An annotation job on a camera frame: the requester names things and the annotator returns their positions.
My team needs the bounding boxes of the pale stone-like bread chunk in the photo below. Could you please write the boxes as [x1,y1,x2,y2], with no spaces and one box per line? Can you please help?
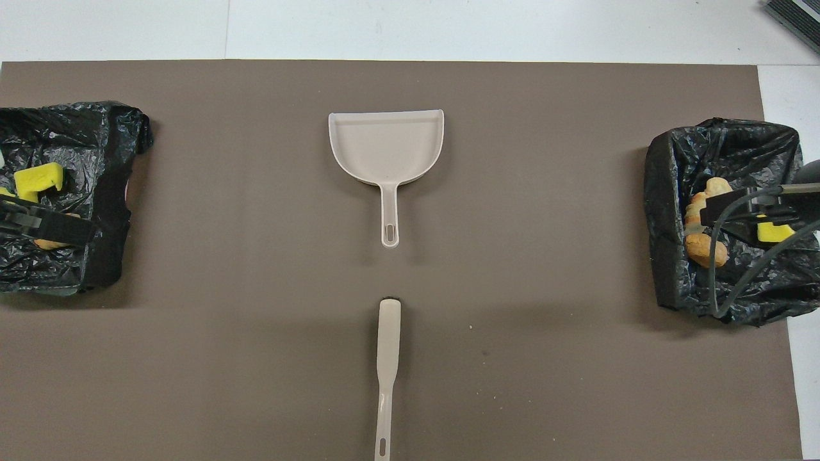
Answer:
[32,213,83,251]

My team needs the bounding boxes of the brown table mat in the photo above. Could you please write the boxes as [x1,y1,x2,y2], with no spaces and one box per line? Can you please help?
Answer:
[0,60,805,461]

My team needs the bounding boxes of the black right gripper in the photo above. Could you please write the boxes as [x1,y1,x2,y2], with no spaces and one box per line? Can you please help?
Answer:
[700,159,820,243]

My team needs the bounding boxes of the yellow and green sponge piece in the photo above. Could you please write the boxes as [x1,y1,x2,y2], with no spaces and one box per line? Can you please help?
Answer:
[14,162,66,204]

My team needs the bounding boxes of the brown oval bread roll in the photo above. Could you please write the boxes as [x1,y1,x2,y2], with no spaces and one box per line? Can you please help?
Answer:
[685,232,730,270]

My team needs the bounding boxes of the bin lined with black bag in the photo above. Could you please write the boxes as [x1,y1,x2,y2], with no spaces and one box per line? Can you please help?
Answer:
[644,117,820,327]
[0,100,154,297]

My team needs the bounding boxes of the grey ribbed device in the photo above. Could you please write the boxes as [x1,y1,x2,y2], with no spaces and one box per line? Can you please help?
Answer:
[762,0,820,55]

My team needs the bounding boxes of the yellow sponge chunk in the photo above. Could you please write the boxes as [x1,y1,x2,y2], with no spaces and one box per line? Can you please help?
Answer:
[756,214,799,245]

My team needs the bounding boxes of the beige hand brush black bristles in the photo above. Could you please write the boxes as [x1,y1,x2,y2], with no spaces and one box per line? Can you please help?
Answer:
[375,296,402,461]

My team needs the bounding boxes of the beige plastic dustpan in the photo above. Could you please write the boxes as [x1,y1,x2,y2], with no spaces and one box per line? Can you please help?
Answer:
[328,109,445,248]

